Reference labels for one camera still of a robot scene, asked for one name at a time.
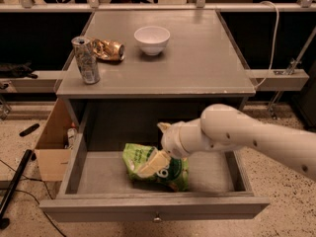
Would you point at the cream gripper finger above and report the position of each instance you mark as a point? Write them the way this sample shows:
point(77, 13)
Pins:
point(158, 160)
point(163, 126)

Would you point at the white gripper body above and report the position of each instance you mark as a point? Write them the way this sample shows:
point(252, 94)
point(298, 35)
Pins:
point(171, 140)

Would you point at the green rice chip bag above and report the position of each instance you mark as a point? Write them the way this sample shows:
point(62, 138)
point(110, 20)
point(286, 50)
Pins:
point(175, 176)

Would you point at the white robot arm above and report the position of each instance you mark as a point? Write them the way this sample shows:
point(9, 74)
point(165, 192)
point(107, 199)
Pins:
point(221, 128)

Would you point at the round metal drawer knob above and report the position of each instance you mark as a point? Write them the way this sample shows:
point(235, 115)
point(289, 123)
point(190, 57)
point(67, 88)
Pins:
point(157, 219)

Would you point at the open grey drawer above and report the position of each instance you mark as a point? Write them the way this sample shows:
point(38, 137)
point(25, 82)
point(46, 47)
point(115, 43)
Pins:
point(96, 186)

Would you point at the white ceramic bowl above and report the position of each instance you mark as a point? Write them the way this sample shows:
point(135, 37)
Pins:
point(152, 39)

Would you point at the crushed gold can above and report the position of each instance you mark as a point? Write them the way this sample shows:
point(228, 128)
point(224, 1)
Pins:
point(108, 50)

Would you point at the brown cardboard box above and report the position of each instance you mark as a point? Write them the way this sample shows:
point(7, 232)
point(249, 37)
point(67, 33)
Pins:
point(53, 150)

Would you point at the upright silver drink can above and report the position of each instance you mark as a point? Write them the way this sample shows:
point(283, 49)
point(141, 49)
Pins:
point(86, 59)

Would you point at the black marker on floor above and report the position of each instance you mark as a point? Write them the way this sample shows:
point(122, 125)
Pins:
point(29, 130)

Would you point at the black pole on floor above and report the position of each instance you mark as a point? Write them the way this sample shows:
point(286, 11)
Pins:
point(10, 189)

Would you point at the metal railing frame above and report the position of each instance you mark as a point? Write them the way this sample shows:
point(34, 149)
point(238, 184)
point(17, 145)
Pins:
point(219, 5)

